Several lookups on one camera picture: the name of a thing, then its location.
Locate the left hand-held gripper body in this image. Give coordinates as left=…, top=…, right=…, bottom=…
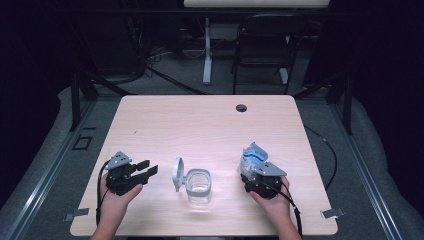
left=105, top=150, right=149, bottom=197

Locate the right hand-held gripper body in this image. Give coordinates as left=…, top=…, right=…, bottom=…
left=240, top=162, right=288, bottom=200

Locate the clear jar with grey lid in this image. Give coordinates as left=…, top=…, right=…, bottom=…
left=172, top=157, right=213, bottom=205

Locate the white and blue refill pouch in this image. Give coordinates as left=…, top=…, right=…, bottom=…
left=237, top=142, right=270, bottom=183

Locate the person's left hand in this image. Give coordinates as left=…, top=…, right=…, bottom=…
left=99, top=173, right=144, bottom=218

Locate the person's right hand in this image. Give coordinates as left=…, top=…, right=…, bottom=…
left=249, top=176, right=292, bottom=223

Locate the grey tape strip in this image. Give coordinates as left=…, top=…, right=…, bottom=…
left=63, top=207, right=90, bottom=222
left=320, top=208, right=346, bottom=219

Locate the black floor socket plate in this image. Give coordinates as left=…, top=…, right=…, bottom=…
left=72, top=134, right=94, bottom=151

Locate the black folding chair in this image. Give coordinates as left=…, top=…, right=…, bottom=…
left=230, top=13, right=309, bottom=96

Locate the white desk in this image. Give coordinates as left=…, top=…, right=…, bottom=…
left=183, top=0, right=331, bottom=86

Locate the left hand-held gripper cable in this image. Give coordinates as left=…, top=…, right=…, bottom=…
left=95, top=159, right=113, bottom=228

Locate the hand-held gripper cable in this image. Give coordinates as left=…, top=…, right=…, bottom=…
left=95, top=159, right=113, bottom=228
left=261, top=181, right=304, bottom=238

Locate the right hand-held gripper cable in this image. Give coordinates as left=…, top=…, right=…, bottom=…
left=261, top=181, right=304, bottom=238

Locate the thin black floor cable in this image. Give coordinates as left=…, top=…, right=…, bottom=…
left=303, top=124, right=338, bottom=192

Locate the aluminium floor rail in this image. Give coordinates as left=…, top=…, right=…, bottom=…
left=329, top=101, right=403, bottom=240
left=4, top=99, right=98, bottom=240

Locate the thick black floor cable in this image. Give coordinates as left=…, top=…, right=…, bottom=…
left=146, top=66, right=208, bottom=96

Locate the black metal frame stand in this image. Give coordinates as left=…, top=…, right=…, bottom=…
left=68, top=66, right=134, bottom=133
left=293, top=71, right=354, bottom=136

